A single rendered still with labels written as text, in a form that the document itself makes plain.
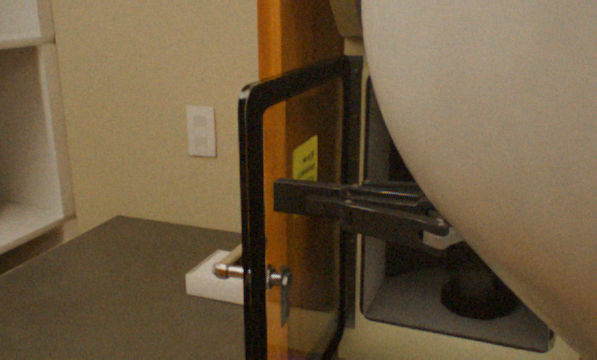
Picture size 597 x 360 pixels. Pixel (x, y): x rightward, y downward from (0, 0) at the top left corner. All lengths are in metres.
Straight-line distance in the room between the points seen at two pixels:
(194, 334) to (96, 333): 0.16
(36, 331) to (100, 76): 0.67
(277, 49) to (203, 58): 0.66
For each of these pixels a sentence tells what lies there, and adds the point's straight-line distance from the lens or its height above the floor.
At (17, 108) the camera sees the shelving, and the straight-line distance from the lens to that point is 1.73.
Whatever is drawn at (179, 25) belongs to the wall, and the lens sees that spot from 1.42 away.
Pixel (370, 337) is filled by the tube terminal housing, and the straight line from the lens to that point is 0.93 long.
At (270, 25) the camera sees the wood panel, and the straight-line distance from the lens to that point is 0.75.
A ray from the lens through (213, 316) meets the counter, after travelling 1.08.
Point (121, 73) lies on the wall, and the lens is 1.52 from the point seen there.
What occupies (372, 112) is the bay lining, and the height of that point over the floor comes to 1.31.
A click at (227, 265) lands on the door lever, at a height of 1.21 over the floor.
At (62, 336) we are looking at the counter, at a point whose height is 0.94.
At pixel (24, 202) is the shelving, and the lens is 1.80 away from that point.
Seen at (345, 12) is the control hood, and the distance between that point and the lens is 0.75.
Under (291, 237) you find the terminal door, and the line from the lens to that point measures 0.65.
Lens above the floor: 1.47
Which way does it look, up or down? 18 degrees down
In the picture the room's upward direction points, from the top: straight up
